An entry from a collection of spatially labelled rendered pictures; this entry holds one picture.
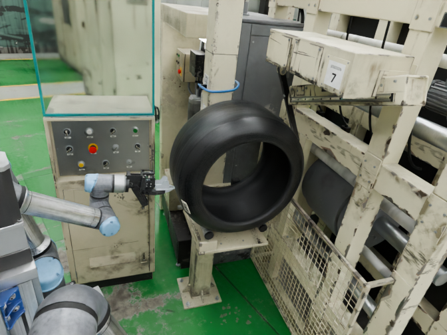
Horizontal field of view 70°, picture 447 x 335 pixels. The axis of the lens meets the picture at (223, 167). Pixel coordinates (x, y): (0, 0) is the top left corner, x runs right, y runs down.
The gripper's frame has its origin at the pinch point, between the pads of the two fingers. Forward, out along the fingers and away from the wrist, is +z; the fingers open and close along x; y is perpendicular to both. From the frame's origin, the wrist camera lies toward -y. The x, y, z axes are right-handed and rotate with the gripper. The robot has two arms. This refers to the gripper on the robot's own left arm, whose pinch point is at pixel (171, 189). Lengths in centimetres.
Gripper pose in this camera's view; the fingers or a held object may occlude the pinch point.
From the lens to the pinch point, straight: 142.6
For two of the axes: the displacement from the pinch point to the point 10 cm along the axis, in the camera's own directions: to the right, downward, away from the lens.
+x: -3.1, -4.8, 8.2
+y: 2.1, -8.8, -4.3
